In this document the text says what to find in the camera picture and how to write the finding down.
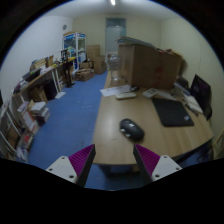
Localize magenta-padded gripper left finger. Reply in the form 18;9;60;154
45;143;97;188

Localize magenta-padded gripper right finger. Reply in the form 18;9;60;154
133;143;183;185

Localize black computer mouse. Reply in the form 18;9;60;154
119;118;145;142

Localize black mouse pad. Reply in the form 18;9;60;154
151;97;195;128

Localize cluttered shelf unit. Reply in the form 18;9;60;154
0;89;51;162

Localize white open book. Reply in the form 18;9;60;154
184;94;204;115

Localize white paper sheet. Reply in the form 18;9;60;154
155;89;178;102
99;84;133;98

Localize black monitor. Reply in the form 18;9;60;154
189;74;213;121

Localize open low cardboard box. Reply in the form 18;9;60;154
75;68;95;82

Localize black tall stand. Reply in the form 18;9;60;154
60;49;76;89

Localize large brown cardboard box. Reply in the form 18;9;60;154
117;43;184;90

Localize clear glass jar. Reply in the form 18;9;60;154
109;54;123;83

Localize stacked brown cardboard boxes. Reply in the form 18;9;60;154
85;44;108;75

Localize blue white glass cabinet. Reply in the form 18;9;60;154
62;31;87;71

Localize stack of papers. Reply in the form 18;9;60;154
116;35;158;50

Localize grey door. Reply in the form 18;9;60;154
105;17;127;54

